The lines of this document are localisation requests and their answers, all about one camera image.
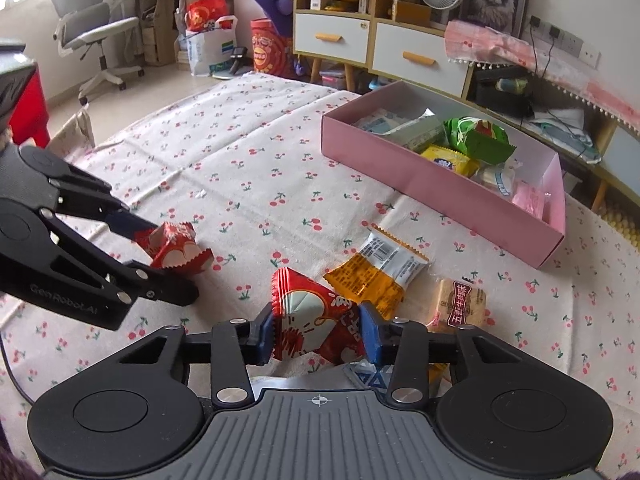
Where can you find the pink candy packet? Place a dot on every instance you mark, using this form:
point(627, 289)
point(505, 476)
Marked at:
point(530, 197)

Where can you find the orange and white snack packet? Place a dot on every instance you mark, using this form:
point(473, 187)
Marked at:
point(370, 275)

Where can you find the grey office chair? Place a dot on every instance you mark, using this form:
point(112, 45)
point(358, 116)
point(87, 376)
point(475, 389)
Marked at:
point(85, 25)

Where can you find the yellow snack packet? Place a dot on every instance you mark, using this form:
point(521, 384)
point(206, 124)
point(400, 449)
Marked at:
point(445, 160)

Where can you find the white bun packet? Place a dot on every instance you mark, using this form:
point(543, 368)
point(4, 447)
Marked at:
point(497, 177)

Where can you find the red snack packet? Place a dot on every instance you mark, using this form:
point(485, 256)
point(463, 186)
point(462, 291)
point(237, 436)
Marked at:
point(172, 250)
point(310, 320)

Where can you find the beige biscuit packet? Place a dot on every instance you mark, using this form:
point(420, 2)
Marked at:
point(457, 305)

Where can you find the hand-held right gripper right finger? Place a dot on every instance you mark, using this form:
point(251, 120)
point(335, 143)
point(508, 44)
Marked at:
point(371, 335)

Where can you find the red plastic stool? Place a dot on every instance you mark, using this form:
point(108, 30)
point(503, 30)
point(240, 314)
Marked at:
point(32, 110)

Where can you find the wooden desk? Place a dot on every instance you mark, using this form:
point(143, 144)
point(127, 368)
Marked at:
point(165, 15)

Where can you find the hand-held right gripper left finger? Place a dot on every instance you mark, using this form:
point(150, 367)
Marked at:
point(265, 340)

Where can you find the red round gift box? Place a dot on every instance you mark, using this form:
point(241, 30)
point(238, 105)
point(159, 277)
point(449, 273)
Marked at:
point(267, 50)

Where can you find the cherry print tablecloth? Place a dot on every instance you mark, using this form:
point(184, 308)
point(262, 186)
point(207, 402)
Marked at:
point(225, 135)

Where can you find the clear white roll packet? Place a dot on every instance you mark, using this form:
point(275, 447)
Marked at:
point(380, 121)

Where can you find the red gift bag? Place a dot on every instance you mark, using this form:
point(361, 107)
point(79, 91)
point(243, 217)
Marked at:
point(205, 12)

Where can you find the green snack packet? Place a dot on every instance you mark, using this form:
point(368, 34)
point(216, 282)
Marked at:
point(472, 140)

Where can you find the wall power sockets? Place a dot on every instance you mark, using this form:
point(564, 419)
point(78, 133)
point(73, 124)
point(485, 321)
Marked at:
point(565, 40)

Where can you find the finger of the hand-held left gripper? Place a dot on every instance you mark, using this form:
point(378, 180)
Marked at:
point(125, 222)
point(165, 285)

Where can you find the clear storage box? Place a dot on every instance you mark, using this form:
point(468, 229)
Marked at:
point(332, 80)

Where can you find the pink lace cloth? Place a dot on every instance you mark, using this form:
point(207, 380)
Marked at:
point(500, 42)

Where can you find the blue triangle print packet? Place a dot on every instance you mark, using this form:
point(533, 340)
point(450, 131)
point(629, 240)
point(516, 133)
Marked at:
point(367, 377)

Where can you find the yellow egg tray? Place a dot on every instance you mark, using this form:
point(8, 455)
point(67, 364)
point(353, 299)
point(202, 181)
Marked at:
point(622, 222)

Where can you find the silver snack packet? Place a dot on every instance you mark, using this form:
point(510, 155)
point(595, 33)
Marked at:
point(417, 132)

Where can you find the pink cardboard box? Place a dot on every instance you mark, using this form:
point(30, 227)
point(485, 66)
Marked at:
point(425, 200)

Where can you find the beige printed cloth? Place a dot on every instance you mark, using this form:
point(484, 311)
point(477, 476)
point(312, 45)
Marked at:
point(75, 132)

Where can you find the white paper bag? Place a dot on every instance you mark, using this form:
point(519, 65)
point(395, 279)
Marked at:
point(207, 52)

